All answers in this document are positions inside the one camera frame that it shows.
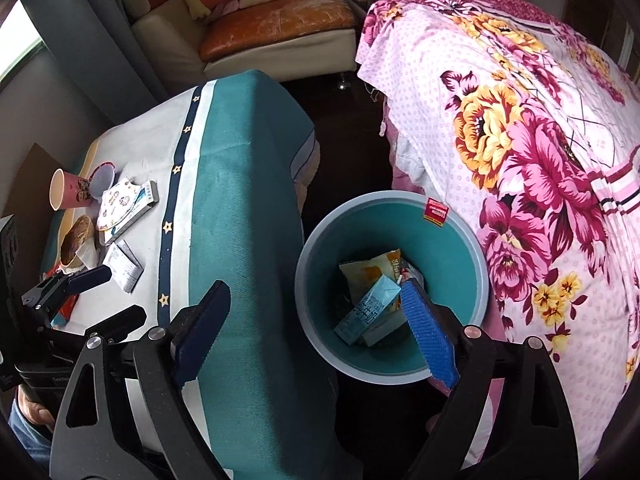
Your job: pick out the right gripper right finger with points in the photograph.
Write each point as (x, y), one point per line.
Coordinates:
(432, 340)

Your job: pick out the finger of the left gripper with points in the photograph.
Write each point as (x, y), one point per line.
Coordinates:
(52, 292)
(117, 327)

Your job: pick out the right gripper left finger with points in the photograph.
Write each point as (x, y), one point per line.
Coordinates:
(195, 329)

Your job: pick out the pink paper cup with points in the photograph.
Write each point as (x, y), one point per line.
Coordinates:
(68, 191)

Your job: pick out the blue sleeve left forearm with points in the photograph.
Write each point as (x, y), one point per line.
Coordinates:
(35, 444)

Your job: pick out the teal round trash bin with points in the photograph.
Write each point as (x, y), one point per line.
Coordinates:
(443, 252)

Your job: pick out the person's left hand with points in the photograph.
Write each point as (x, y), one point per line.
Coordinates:
(36, 414)

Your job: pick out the orange oreo wrapper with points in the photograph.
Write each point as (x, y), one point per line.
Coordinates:
(62, 311)

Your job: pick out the white tissue paper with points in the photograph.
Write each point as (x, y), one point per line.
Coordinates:
(88, 254)

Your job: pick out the folded paper leaflet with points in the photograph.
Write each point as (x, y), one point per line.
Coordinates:
(125, 268)

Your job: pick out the blue carton in bin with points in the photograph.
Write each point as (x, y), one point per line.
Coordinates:
(368, 309)

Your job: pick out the brown cardboard sheet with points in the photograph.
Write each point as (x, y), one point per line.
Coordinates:
(29, 202)

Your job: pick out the yellow snack bag in bin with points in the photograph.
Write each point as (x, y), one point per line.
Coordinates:
(361, 276)

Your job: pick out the cartoon print face mask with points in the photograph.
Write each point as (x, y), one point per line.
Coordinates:
(116, 203)

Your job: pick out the white blue medicine box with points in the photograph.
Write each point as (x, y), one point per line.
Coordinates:
(146, 200)

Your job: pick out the clear plastic lid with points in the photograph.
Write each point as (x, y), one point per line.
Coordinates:
(102, 178)

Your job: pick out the teal and white table cloth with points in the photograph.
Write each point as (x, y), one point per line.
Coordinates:
(224, 157)

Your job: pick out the pink floral bed sheet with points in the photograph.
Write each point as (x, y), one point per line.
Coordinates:
(531, 133)

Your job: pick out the grey curtain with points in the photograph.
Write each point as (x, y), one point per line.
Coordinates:
(93, 43)

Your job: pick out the beige and orange sofa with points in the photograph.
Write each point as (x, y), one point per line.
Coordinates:
(285, 39)

